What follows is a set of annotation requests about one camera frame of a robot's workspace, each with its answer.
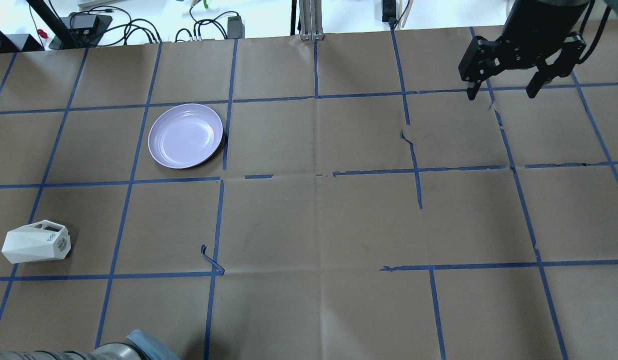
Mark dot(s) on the lilac plate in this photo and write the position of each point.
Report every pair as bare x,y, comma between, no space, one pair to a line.
185,136

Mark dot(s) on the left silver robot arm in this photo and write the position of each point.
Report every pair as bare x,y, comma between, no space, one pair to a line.
138,345

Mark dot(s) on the white faceted cup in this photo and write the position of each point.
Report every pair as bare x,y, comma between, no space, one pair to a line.
36,242

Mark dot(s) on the black power adapter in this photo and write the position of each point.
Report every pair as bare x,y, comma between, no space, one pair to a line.
235,27

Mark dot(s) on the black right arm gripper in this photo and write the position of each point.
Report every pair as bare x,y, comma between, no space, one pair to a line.
533,31

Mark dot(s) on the brown paper table cover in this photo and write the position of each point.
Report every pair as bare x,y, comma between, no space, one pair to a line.
358,207

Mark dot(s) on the aluminium frame post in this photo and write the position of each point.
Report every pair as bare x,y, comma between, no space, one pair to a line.
310,16

